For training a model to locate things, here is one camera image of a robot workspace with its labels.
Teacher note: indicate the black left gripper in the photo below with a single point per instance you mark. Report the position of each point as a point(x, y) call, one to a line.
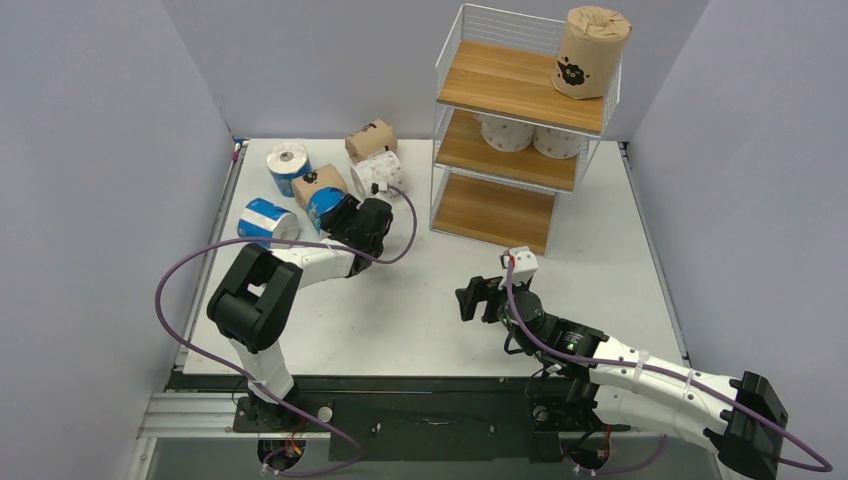
point(332, 222)

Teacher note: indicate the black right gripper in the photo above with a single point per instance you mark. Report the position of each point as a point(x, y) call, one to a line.
point(489, 301)

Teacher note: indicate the floral white paper roll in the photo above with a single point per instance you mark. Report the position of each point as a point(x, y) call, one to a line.
point(384, 167)
point(505, 135)
point(556, 143)

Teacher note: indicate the brown paper roll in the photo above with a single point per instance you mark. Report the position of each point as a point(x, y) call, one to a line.
point(307, 185)
point(372, 139)
point(589, 52)

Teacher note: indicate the blue paper roll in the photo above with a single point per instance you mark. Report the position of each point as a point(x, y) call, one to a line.
point(262, 218)
point(287, 161)
point(323, 201)

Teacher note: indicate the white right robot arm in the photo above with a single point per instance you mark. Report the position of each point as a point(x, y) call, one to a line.
point(615, 384)

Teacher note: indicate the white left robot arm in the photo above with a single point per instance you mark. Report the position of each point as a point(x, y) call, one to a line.
point(252, 304)

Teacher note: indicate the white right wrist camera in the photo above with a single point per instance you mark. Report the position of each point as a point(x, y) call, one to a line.
point(524, 265)

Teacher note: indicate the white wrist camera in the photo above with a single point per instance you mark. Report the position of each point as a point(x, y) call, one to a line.
point(524, 265)
point(379, 189)

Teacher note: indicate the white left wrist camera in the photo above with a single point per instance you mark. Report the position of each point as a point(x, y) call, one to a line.
point(379, 189)

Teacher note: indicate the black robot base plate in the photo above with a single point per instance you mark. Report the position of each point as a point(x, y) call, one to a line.
point(451, 419)

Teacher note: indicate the white wire wooden shelf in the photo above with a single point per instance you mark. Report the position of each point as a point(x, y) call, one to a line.
point(498, 62)

